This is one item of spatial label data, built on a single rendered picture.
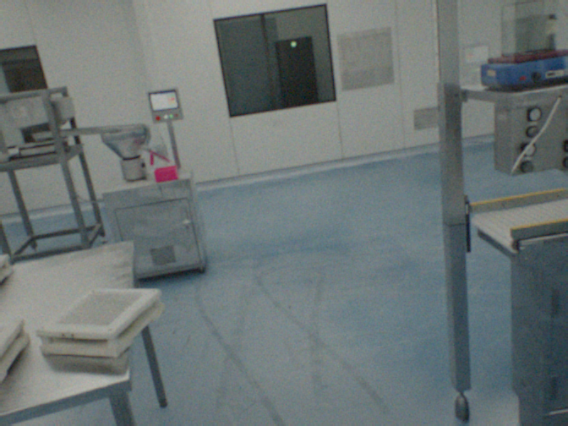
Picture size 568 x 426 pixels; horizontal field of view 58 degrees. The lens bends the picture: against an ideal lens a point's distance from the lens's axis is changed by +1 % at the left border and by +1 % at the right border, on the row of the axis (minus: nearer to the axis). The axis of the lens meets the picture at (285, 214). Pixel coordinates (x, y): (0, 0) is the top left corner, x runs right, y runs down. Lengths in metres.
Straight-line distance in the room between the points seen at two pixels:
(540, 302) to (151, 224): 2.72
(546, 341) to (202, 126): 5.22
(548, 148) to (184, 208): 2.72
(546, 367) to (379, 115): 5.19
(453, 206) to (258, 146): 4.86
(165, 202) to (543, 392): 2.68
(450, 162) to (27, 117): 3.63
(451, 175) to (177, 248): 2.48
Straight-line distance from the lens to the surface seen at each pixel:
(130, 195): 3.79
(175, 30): 6.48
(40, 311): 1.85
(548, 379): 2.06
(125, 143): 3.89
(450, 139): 1.84
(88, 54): 6.61
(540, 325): 1.94
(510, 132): 1.58
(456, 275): 2.00
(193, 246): 3.87
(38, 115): 4.68
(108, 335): 1.40
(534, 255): 1.75
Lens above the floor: 1.51
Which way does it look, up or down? 17 degrees down
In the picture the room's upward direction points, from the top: 8 degrees counter-clockwise
